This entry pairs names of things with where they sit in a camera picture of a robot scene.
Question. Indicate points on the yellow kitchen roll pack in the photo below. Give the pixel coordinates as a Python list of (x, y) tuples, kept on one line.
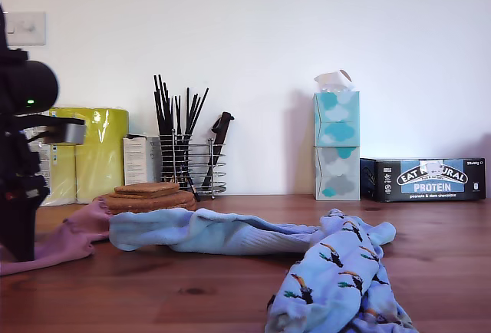
[(99, 149)]

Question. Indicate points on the square cork coaster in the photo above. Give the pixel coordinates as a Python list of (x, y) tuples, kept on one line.
[(145, 188), (153, 196)]

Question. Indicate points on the white printed carton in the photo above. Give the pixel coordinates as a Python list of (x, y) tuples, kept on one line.
[(134, 160)]

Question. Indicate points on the blue cloud tissue box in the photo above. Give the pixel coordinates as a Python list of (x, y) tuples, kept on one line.
[(337, 118)]

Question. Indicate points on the grey cloud tissue box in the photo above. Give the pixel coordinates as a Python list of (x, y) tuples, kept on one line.
[(337, 173)]

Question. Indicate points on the blue toucan pattern sock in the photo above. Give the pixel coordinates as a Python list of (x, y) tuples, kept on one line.
[(383, 233), (330, 268)]

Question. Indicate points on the black stick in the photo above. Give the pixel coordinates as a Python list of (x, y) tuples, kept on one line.
[(199, 110), (162, 99), (157, 99), (187, 110), (179, 114), (167, 106)]

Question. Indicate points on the round cork trivet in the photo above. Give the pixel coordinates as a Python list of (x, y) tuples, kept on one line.
[(172, 211), (172, 198), (172, 205)]

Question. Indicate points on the white tissue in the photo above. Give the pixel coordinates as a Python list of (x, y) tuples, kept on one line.
[(333, 80)]

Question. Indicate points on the black protein bar box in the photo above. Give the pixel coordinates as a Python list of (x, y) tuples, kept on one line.
[(433, 187)]

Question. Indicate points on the arm grey camera box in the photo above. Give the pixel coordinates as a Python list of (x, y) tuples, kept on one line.
[(71, 133)]

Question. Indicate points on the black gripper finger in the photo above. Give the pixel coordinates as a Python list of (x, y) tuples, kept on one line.
[(21, 229)]

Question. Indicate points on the white light switch plate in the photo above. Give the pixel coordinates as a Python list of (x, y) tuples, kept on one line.
[(27, 28)]

